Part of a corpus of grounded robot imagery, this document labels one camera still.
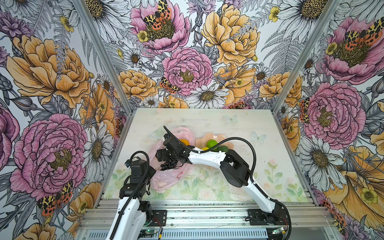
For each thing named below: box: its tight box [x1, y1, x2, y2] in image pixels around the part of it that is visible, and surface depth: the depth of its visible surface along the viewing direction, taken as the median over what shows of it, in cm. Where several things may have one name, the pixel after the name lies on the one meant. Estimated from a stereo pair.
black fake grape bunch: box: [160, 160, 178, 171], surface depth 89 cm
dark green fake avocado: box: [217, 145, 229, 152], surface depth 96 cm
